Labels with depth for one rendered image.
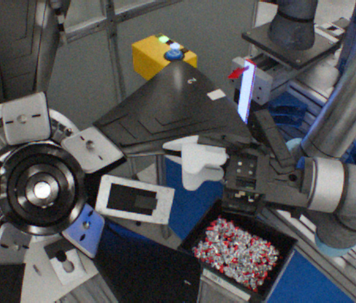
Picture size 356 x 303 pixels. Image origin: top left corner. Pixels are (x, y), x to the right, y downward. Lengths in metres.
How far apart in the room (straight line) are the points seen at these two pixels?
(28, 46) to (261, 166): 0.35
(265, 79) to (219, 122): 0.43
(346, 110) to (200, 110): 0.24
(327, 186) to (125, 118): 0.32
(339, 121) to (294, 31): 0.53
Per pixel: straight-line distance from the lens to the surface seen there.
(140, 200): 0.65
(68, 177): 0.45
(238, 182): 0.46
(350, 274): 0.84
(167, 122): 0.54
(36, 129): 0.49
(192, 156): 0.48
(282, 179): 0.48
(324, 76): 1.15
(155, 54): 0.91
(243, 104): 0.74
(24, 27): 0.50
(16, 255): 0.54
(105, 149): 0.51
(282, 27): 1.05
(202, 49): 1.71
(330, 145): 0.58
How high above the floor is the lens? 1.56
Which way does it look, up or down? 49 degrees down
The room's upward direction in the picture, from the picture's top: straight up
